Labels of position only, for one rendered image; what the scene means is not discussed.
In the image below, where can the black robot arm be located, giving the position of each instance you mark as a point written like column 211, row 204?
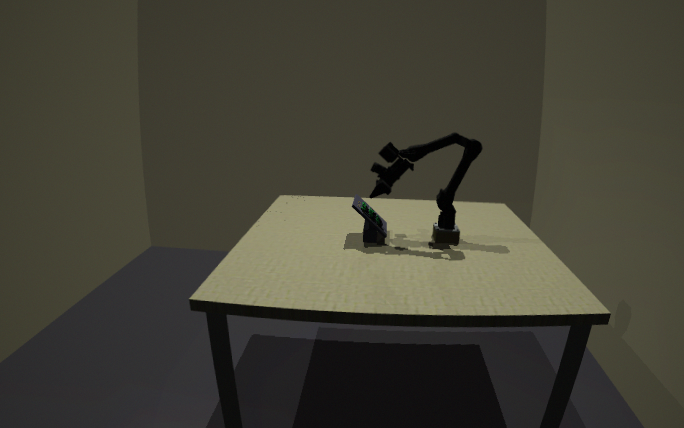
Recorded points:
column 446, row 219

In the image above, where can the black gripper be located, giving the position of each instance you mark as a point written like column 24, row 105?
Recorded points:
column 383, row 185

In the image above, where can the dark grey switch panel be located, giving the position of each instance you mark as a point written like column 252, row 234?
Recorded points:
column 373, row 221

